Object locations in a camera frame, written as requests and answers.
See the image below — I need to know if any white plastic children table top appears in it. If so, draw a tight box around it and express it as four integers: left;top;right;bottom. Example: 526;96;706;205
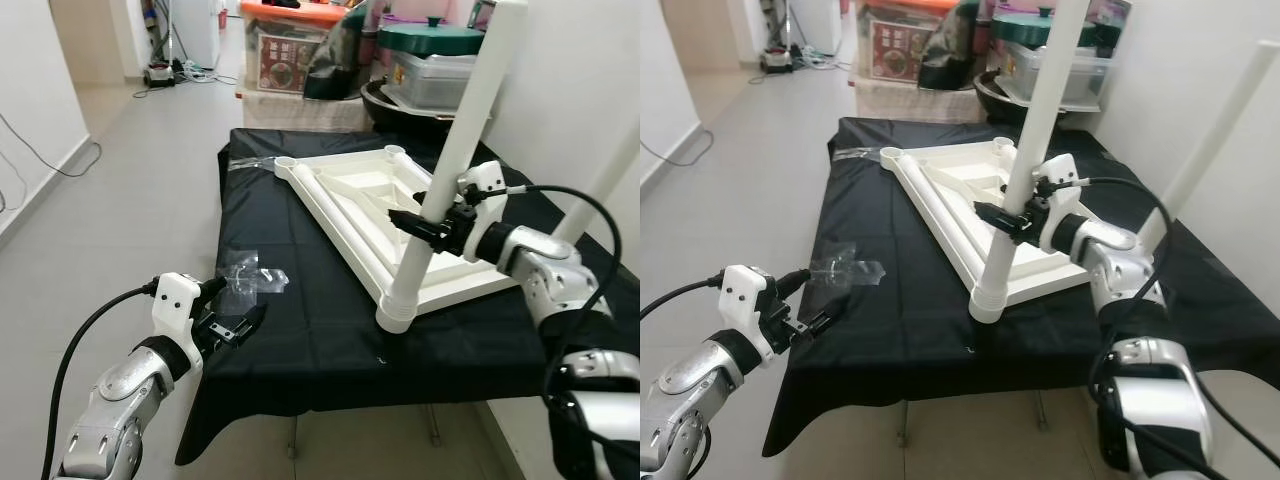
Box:
273;145;531;321
878;140;1096;309

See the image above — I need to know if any black round wok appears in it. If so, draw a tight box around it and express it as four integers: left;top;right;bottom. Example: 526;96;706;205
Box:
360;80;471;131
973;70;1041;123

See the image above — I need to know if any clear plastic storage container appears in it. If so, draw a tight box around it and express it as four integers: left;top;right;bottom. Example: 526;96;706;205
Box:
1000;42;1113;106
388;52;481;109

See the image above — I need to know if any black plastic bag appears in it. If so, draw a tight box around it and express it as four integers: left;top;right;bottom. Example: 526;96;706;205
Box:
303;5;376;101
918;0;986;91

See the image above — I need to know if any green round pot lid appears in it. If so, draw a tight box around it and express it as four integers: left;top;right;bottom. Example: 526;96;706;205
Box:
990;10;1101;46
378;18;486;56

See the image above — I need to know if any red printed carton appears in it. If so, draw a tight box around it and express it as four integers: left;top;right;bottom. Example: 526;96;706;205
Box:
870;20;926;83
258;35;313;93

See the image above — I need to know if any clear bin with orange lid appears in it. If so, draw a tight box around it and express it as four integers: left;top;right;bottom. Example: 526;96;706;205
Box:
240;0;351;96
853;0;951;86

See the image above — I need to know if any white cabinet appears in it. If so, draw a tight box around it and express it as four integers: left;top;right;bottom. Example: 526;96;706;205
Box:
170;0;221;69

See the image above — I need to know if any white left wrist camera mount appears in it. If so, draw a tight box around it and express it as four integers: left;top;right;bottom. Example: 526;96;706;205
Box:
152;272;206;346
722;265;773;341

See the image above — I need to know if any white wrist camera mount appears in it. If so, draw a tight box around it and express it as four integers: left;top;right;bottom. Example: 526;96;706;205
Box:
152;272;206;346
1033;152;1085;223
722;265;773;341
453;160;509;231

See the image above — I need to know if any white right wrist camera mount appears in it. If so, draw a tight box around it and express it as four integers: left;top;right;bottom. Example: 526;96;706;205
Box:
1033;152;1085;223
453;160;509;231

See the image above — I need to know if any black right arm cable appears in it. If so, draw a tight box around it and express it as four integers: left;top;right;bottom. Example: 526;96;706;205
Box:
1075;176;1280;480
495;183;626;471

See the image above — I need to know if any black wall cable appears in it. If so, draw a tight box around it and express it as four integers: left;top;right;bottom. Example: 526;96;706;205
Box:
640;140;716;171
0;110;103;216

